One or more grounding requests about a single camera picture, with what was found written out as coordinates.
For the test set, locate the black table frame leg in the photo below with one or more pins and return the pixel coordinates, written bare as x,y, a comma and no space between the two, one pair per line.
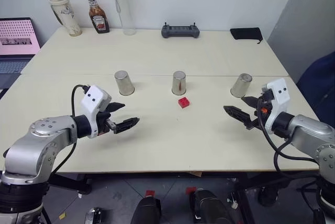
69,182

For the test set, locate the red toy brick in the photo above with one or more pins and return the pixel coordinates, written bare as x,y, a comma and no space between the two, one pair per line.
184,102

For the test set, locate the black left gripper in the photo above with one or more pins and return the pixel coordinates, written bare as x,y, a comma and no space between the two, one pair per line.
104,122

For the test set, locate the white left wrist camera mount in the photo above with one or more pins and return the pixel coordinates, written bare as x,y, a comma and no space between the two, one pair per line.
93,102

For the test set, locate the open laptop with pink screen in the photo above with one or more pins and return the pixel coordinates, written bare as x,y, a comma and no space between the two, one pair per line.
14,48

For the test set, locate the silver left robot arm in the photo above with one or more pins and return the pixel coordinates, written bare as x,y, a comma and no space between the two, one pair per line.
39,140

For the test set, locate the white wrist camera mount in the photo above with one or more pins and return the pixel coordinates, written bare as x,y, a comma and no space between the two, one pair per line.
277,103
93,102

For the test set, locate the blue chair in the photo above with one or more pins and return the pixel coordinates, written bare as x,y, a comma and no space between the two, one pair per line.
318,82

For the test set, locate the ketchup bottle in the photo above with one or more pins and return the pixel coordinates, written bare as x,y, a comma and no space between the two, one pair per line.
98,14

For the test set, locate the clear bottle with green lid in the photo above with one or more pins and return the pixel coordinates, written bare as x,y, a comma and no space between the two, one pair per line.
123,6

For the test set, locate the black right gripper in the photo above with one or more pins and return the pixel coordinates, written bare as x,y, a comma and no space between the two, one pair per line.
263,111

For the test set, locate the grey remote controller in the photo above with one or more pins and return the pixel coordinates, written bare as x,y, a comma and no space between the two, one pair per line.
180,31

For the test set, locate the black fabric pouch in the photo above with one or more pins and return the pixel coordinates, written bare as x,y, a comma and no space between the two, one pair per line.
246,33

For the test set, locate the beige patterned tumbler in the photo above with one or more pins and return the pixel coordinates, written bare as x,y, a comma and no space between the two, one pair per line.
65,14

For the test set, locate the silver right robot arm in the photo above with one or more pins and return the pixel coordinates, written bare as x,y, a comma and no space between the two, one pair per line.
308,140

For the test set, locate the dark rounded robot foot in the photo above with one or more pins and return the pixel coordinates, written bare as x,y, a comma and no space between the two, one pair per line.
146,212
209,207

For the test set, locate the upturned steel cup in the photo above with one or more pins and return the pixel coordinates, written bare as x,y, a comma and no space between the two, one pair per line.
241,85
179,83
124,83

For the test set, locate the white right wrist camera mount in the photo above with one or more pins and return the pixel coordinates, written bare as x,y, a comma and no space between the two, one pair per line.
277,103

